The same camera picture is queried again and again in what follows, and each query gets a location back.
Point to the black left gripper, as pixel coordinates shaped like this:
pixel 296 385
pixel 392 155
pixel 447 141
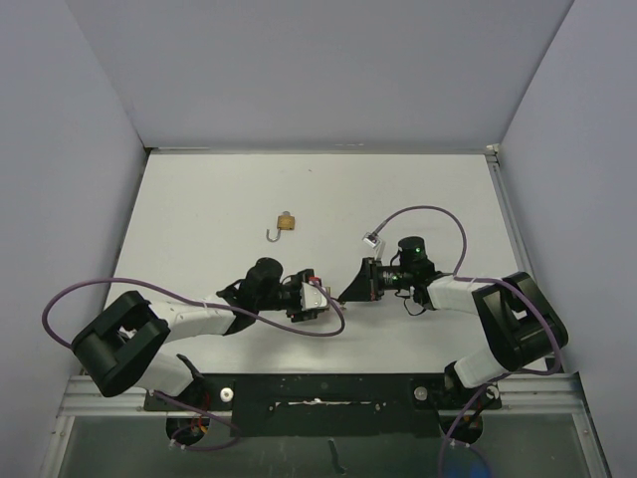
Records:
pixel 297 314

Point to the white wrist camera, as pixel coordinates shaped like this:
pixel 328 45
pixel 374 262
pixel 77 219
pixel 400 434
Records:
pixel 376 243
pixel 313 296

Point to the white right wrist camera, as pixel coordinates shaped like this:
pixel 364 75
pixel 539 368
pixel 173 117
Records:
pixel 376 243

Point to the small brass padlock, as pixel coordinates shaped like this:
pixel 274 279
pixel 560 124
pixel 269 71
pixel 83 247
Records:
pixel 285 222

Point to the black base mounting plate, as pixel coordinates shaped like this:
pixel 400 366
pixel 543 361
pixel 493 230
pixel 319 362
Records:
pixel 339 404

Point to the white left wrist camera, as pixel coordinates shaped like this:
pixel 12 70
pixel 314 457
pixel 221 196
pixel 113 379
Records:
pixel 313 296

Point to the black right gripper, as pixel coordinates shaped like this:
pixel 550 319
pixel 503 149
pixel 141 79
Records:
pixel 366 286

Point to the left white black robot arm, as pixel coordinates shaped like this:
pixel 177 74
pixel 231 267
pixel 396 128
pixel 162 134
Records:
pixel 121 347

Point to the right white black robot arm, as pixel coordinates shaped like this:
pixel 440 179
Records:
pixel 519 324

